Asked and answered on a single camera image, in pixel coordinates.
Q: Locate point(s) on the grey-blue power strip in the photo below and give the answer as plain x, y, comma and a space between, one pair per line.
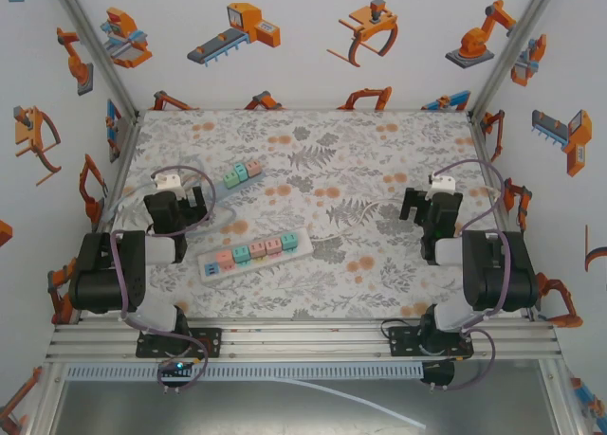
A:
220, 191

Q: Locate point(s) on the salmon pink cube plug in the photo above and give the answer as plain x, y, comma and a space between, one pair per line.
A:
224, 257

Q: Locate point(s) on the teal cube plug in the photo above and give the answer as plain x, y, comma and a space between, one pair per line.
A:
288, 241
241, 254
241, 172

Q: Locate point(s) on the white power strip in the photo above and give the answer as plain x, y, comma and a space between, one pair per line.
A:
210, 269

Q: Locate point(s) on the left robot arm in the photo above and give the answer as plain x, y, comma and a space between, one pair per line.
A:
95, 283

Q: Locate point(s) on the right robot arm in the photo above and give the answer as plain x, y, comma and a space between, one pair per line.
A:
498, 283

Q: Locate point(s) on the floral patterned table cover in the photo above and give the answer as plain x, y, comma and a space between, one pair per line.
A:
332, 160

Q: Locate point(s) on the small circuit board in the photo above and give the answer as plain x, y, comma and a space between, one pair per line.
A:
176, 368

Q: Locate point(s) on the black connector box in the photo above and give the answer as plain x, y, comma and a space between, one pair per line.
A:
438, 373

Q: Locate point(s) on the grey metal shelf plate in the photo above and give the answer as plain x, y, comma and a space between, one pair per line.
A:
237, 406

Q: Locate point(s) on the white plastic tube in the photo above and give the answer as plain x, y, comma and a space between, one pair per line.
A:
360, 399

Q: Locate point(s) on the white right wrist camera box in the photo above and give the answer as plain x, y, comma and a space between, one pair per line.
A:
443, 185

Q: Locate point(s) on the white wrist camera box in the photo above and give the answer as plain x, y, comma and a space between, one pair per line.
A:
168, 183
443, 185

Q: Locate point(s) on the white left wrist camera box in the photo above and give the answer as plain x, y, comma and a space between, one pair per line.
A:
168, 183

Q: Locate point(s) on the white wall plug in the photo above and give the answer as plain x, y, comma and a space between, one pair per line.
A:
498, 195

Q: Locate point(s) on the aluminium side rail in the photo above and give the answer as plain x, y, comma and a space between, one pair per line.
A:
476, 136
121, 165

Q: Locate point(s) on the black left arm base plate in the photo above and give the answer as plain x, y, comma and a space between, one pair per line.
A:
211, 342

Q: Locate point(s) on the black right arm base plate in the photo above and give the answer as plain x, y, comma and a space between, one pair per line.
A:
400, 342

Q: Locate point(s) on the aluminium table edge rail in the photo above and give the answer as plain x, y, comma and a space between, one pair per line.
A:
303, 345

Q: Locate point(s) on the aluminium corner post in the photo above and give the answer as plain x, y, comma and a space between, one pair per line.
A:
514, 46
95, 46

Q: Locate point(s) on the aluminium frame leg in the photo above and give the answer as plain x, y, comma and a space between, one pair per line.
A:
47, 397
559, 397

